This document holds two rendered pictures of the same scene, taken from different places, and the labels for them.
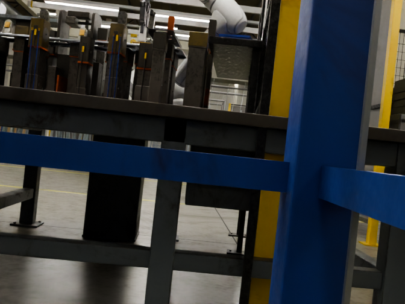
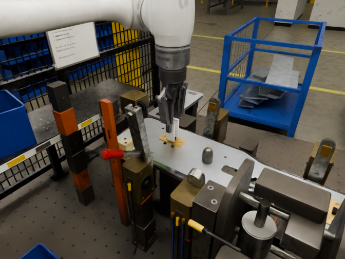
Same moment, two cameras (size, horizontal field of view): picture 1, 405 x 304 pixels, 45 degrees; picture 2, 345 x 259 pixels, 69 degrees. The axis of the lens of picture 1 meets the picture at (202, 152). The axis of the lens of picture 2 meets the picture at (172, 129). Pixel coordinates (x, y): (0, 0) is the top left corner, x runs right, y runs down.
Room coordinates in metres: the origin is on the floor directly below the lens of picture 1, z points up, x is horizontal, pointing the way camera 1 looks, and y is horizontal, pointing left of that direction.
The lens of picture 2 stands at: (2.83, 0.66, 1.49)
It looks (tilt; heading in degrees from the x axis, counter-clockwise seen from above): 33 degrees down; 210
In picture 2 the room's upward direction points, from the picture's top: straight up
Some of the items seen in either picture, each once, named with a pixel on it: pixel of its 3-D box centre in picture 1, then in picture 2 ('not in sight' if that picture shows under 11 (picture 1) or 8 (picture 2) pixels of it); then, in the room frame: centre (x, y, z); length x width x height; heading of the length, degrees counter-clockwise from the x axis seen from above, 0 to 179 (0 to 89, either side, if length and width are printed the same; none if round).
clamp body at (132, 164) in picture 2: not in sight; (138, 209); (2.45, 0.32, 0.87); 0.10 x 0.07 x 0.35; 176
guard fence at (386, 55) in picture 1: (356, 116); not in sight; (4.29, -1.29, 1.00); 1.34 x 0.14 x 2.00; 3
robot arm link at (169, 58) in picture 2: not in sight; (172, 55); (2.27, 0.33, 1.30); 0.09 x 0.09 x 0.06
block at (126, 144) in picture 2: not in sight; (131, 185); (2.39, 0.24, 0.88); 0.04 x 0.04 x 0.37; 86
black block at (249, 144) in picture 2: (83, 72); (244, 173); (2.10, 0.54, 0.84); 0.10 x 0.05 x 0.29; 176
